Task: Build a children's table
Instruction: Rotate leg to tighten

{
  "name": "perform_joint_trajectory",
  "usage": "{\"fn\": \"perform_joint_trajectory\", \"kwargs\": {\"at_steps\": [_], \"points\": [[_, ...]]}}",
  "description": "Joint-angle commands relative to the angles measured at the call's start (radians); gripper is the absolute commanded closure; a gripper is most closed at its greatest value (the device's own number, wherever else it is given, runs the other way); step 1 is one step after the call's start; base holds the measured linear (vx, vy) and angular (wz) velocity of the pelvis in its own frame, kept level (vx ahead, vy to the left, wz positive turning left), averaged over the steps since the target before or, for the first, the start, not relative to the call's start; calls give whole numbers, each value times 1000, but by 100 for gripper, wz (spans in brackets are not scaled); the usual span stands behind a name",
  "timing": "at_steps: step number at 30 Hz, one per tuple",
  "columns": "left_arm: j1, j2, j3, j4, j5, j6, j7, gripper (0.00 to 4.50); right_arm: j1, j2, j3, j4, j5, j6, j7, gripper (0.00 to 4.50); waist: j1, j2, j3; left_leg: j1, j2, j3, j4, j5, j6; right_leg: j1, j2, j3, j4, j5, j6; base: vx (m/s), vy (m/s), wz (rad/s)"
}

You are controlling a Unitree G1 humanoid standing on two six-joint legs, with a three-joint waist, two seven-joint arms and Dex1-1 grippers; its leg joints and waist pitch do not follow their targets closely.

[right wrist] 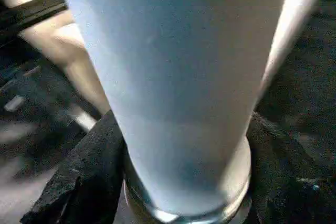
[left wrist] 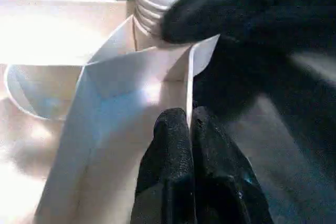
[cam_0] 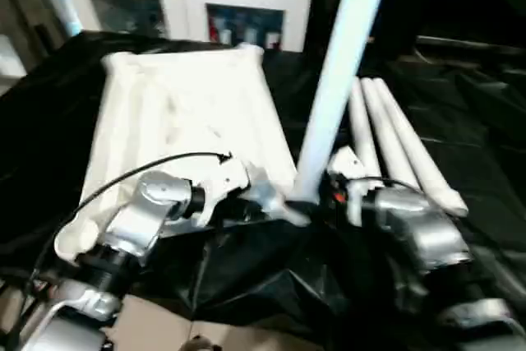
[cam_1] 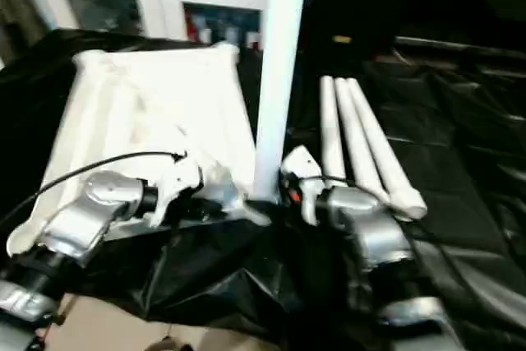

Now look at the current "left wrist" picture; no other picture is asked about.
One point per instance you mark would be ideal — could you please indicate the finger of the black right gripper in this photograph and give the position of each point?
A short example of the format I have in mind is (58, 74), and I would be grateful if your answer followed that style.
(215, 9)

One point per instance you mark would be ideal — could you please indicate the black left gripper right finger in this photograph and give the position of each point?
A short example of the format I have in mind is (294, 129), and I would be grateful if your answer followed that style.
(223, 182)

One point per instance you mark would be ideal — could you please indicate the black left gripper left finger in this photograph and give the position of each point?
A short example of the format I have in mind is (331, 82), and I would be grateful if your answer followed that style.
(170, 169)

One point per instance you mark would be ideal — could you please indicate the white plastic table top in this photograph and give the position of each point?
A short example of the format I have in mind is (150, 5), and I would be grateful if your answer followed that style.
(78, 103)

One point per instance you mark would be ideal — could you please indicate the black plastic mat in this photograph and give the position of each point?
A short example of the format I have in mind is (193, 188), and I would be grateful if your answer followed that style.
(262, 90)

